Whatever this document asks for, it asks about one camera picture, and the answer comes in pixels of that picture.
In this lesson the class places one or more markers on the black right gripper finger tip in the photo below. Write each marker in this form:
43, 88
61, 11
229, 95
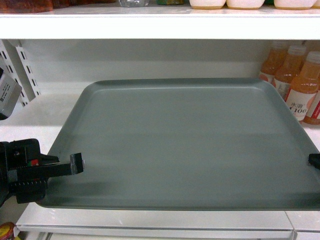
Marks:
314, 160

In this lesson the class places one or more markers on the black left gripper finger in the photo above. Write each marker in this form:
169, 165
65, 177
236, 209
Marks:
48, 159
74, 166

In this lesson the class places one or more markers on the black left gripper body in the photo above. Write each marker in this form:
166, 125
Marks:
17, 160

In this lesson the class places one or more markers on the grey-silver rectangular tray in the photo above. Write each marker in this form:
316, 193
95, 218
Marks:
184, 144

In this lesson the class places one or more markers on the white middle shelf board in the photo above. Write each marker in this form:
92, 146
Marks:
44, 118

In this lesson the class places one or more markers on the white shelf board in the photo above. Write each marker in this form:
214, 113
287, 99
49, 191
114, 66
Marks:
111, 21
44, 118

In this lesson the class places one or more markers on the orange juice bottle front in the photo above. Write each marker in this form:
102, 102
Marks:
304, 87

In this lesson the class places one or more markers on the orange juice bottle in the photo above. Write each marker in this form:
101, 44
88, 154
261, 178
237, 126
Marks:
290, 69
304, 87
274, 61

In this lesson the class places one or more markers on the orange juice bottle middle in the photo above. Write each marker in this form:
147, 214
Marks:
290, 69

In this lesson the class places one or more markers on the white slotted shelf upright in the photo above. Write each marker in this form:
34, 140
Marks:
18, 65

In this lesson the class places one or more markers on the orange juice bottle back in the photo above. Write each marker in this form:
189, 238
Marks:
274, 61

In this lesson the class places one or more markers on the white jug right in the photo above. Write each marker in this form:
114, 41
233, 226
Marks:
294, 4

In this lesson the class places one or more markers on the white jug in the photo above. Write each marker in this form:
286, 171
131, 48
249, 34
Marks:
207, 4
294, 4
244, 4

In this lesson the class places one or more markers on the white upper shelf board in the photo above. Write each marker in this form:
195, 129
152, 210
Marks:
111, 21

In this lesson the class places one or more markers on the clear water bottle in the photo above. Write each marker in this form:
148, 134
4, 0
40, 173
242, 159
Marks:
133, 3

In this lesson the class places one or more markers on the white jug middle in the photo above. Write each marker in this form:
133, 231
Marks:
244, 4

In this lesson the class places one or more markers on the white jug left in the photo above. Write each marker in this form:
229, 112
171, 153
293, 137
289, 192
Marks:
207, 4

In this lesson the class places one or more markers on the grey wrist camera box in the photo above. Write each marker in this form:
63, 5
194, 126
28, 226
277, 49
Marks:
10, 92

